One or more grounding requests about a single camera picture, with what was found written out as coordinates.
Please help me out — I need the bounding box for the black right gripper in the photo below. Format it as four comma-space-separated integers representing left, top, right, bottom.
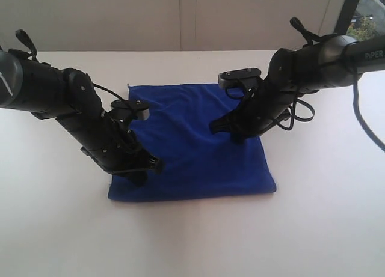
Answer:
209, 49, 304, 144

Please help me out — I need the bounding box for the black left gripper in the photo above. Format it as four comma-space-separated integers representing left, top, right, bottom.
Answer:
57, 69, 164, 187

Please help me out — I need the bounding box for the blue cloth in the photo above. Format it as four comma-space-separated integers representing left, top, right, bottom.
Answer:
108, 84, 276, 202

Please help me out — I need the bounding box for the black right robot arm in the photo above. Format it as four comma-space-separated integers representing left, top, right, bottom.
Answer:
209, 35, 384, 142

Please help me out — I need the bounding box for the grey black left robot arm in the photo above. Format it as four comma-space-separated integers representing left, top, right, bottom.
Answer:
1, 50, 164, 186

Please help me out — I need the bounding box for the green tree outside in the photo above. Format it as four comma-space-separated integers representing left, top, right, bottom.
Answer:
346, 16, 377, 41

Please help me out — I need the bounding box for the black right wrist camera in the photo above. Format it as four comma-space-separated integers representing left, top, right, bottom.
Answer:
218, 68, 262, 90

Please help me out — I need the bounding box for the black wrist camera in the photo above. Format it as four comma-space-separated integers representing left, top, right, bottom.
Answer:
218, 68, 262, 90
109, 100, 150, 121

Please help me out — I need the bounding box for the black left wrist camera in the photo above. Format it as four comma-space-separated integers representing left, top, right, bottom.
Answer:
109, 100, 150, 121

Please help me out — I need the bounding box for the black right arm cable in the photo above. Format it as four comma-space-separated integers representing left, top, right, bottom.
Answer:
279, 17, 385, 153

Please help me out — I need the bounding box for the black window frame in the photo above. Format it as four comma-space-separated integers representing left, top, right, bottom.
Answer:
333, 0, 359, 35

